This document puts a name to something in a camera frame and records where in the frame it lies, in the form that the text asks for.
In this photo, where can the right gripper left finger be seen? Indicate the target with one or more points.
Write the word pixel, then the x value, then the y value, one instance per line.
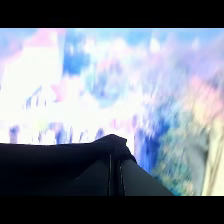
pixel 98 180

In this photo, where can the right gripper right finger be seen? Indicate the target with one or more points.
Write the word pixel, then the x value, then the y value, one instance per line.
pixel 140 183

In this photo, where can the dark green garment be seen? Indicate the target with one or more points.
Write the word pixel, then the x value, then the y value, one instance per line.
pixel 50 160

